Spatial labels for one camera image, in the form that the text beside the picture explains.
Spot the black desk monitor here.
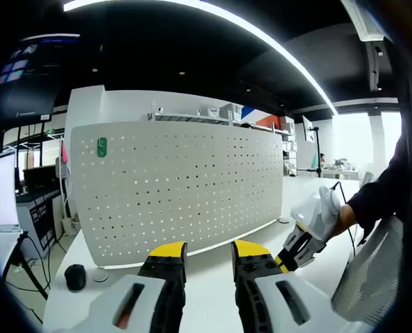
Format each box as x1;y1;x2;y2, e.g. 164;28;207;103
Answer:
22;165;60;194

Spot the long ceiling strip light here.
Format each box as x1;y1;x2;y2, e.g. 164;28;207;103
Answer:
62;0;339;116

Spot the person's right hand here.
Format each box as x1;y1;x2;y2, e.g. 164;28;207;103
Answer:
325;203;358;240

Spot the large black wall screen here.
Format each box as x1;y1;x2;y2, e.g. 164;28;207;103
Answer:
0;33;80;121

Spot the grey metal storage shelf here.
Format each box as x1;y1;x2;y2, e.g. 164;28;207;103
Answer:
146;102;297;139

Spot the white perforated mounting plate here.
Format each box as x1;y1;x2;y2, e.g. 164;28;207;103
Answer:
69;120;284;270

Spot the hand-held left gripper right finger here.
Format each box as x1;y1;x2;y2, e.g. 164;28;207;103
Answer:
230;239;370;333

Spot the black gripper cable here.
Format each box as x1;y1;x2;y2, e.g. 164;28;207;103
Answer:
330;180;358;259

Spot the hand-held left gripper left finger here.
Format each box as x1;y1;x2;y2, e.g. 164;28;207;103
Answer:
69;240;189;333

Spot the white mesh chair back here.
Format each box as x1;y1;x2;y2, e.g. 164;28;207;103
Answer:
330;214;405;326

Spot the black round cap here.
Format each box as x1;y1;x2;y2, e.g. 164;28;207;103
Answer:
64;264;87;291

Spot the large white storage box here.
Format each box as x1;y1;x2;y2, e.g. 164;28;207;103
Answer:
219;103;244;121

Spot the white panel on tripod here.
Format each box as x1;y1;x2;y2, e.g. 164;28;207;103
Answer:
302;115;315;143

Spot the white work table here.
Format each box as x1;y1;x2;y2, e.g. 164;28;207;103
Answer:
322;166;361;181

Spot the black tripod stand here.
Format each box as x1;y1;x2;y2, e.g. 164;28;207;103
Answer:
298;126;323;178

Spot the white equipment cabinet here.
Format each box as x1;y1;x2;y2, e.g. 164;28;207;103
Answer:
17;190;65;251

